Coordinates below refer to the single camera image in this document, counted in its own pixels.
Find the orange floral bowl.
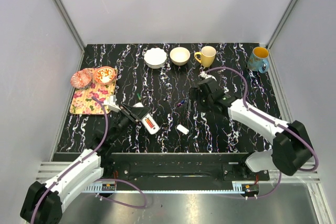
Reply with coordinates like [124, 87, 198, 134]
[93, 66, 117, 85]

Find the aluminium frame post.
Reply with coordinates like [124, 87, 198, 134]
[38, 0, 87, 49]
[266, 0, 316, 49]

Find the yellow mug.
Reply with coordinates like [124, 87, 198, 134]
[194, 46, 216, 68]

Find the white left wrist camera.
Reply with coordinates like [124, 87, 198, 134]
[103, 95, 121, 113]

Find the left aluminium frame post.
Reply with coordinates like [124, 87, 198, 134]
[38, 0, 87, 49]

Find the right electronics connector box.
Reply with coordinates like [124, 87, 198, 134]
[242, 184, 259, 193]

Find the cream round bowl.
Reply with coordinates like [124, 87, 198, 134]
[170, 47, 190, 66]

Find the electronics connector box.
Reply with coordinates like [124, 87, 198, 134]
[101, 181, 117, 192]
[242, 184, 259, 193]

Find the right aluminium frame post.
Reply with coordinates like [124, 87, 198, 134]
[266, 0, 316, 49]

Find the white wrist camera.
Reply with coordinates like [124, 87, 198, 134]
[103, 95, 121, 113]
[198, 71, 217, 81]

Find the left electronics connector box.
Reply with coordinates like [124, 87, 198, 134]
[101, 181, 117, 192]

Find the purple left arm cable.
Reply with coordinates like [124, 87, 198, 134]
[30, 97, 147, 224]

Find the white remote control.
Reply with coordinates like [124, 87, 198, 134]
[131, 102, 160, 135]

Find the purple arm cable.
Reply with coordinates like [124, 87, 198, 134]
[206, 67, 319, 200]
[30, 97, 147, 224]

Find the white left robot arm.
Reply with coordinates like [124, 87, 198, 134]
[20, 104, 151, 223]

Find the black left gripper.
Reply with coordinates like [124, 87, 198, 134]
[109, 103, 151, 143]

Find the white scalloped bowl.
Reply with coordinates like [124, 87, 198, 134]
[144, 48, 167, 69]

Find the white battery cover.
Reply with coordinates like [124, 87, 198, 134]
[176, 124, 189, 135]

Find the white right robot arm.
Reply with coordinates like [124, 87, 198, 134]
[189, 78, 313, 180]

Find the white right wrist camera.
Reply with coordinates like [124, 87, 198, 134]
[198, 71, 217, 81]

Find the red patterned shallow bowl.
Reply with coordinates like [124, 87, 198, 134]
[70, 69, 92, 89]

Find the aluminium front rail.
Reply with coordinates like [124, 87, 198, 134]
[82, 182, 245, 194]

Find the floral rectangular tray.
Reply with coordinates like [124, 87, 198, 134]
[69, 68, 118, 115]

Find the blue floral mug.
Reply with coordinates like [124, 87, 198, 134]
[247, 47, 269, 73]

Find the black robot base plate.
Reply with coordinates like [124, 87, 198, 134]
[111, 153, 270, 185]

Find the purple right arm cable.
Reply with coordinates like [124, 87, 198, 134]
[206, 67, 319, 200]

